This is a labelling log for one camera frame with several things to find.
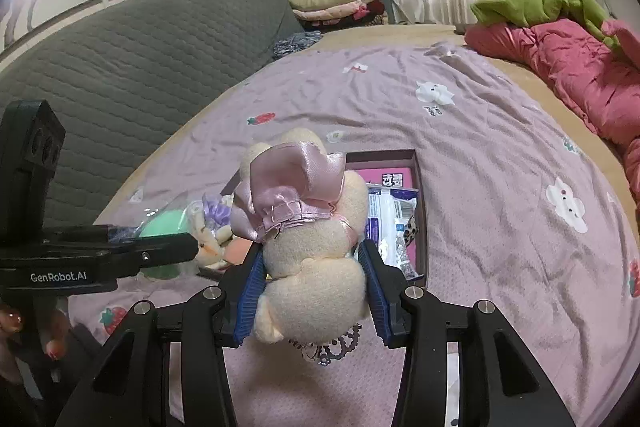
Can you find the pink quilt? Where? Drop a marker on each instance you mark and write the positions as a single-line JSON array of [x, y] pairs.
[[565, 57]]

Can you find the person's left hand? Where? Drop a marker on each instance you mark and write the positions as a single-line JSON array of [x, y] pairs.
[[10, 319]]

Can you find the dark shallow cardboard box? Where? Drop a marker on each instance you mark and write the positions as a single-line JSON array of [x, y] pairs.
[[421, 217]]

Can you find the cream plush bear pink bow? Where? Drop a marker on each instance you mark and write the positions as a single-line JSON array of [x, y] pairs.
[[310, 267]]

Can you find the dark red clothes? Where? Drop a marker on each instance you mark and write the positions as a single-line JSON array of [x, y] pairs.
[[375, 12]]

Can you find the bagged green purple plush doll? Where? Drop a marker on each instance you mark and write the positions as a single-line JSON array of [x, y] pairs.
[[165, 222]]

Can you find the leopard print scrunchie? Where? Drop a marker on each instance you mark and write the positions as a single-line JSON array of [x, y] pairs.
[[412, 227]]

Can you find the gray quilted headboard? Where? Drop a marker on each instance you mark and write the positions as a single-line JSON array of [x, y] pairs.
[[125, 57]]

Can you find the small dark object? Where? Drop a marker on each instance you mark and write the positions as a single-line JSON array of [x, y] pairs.
[[460, 27]]

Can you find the white purple wipes pack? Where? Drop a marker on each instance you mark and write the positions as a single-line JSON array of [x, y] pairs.
[[387, 212]]

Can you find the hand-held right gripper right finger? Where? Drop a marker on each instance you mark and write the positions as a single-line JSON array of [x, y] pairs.
[[377, 302]]

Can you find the blue floral cloth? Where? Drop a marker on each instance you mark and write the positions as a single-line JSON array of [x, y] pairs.
[[297, 44]]

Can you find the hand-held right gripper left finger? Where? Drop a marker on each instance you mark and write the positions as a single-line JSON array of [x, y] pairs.
[[248, 307]]

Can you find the pink folded blanket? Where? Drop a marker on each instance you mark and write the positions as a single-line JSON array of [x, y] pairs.
[[330, 12]]

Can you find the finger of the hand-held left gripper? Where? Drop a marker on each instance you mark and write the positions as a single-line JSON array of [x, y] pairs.
[[120, 232], [160, 252]]

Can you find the gray chair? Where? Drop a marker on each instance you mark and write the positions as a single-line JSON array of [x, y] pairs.
[[390, 4]]

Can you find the purple printed bedsheet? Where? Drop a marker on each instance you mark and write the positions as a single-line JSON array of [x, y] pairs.
[[475, 207]]

